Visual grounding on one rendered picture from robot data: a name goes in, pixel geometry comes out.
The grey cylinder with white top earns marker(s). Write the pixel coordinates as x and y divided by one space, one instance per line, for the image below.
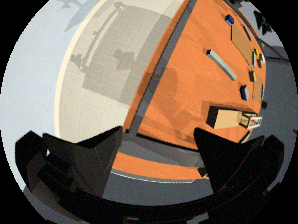
262 58

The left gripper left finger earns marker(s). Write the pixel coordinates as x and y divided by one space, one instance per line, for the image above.
92 158

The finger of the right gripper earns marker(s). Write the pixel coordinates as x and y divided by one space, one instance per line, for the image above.
259 22
264 30

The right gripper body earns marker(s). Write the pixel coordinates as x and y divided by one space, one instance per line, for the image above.
259 15

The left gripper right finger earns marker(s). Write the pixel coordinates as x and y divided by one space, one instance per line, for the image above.
222 157

